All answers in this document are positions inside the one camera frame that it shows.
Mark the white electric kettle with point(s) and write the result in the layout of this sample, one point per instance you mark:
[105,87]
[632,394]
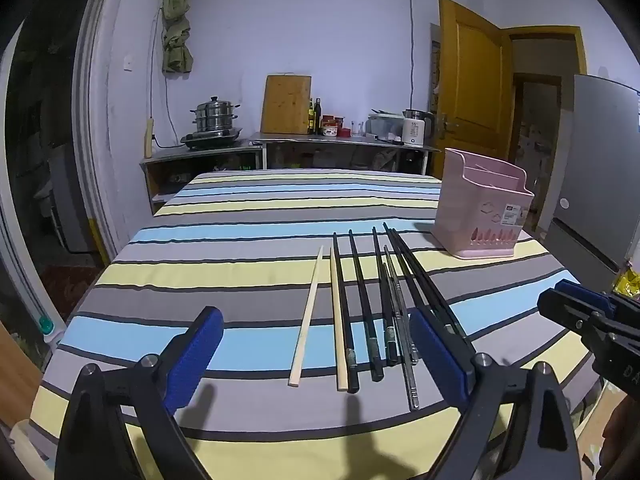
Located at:
[416,127]

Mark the red label jar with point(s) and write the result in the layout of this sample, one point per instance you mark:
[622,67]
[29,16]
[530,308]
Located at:
[329,125]

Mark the clear plastic container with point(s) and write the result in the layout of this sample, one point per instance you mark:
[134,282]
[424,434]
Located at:
[385,124]

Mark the light wooden chopstick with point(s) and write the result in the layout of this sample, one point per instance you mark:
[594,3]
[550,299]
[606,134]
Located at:
[307,320]
[336,320]

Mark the steel steamer pot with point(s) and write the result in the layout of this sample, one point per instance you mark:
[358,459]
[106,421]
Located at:
[214,115]

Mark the white wall switch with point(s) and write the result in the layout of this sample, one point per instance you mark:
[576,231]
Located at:
[129,61]

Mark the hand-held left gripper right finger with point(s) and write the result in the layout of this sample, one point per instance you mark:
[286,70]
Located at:
[440,355]

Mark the yellow oil bottle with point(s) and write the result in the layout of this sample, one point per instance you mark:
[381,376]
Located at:
[310,115]

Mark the clear drinking glass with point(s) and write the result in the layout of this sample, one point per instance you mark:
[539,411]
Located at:
[356,127]

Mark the low steel stand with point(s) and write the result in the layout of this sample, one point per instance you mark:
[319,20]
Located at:
[200,160]

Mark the yellow door frame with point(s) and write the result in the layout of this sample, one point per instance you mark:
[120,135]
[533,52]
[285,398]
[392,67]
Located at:
[545,31]

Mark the metal chopstick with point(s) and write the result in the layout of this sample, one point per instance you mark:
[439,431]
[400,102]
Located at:
[406,330]
[399,320]

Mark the person's right hand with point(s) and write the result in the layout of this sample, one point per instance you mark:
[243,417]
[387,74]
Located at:
[622,430]

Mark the steel kitchen table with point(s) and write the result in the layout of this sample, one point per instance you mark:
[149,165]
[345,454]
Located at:
[340,139]

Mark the black induction cooker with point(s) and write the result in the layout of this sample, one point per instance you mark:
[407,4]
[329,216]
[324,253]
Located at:
[210,138]

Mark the green curtain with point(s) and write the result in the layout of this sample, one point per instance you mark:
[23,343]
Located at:
[177,25]

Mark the wooden cutting board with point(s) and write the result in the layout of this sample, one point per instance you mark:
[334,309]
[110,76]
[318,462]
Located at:
[286,105]

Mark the yellowed power strip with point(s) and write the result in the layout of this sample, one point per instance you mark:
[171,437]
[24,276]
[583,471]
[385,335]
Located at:
[148,137]

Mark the yellow wooden door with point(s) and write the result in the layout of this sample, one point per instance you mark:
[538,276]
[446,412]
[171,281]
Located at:
[472,95]

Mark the dark sauce bottle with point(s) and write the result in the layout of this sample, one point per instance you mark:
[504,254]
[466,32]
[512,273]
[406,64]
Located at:
[317,115]

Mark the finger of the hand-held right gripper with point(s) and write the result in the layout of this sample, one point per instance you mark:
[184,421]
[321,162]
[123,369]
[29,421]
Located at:
[562,310]
[582,296]

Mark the white doorway frame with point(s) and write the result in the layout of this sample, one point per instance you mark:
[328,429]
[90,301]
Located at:
[87,110]

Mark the yellow packet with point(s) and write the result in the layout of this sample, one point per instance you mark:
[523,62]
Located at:
[631,285]

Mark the grey refrigerator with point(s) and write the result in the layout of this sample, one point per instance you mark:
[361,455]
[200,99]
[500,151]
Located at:
[595,160]

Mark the pink utensil holder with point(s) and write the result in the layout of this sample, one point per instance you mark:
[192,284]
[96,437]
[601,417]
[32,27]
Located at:
[475,220]

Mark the striped tablecloth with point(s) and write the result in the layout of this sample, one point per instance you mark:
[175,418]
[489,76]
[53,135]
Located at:
[250,230]

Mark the red lidded jar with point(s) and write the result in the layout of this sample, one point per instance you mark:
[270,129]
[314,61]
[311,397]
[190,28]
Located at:
[344,131]

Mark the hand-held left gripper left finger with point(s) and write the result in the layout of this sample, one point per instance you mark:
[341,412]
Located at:
[200,352]

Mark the green capped bottle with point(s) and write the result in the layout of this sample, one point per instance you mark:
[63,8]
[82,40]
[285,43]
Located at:
[47,327]

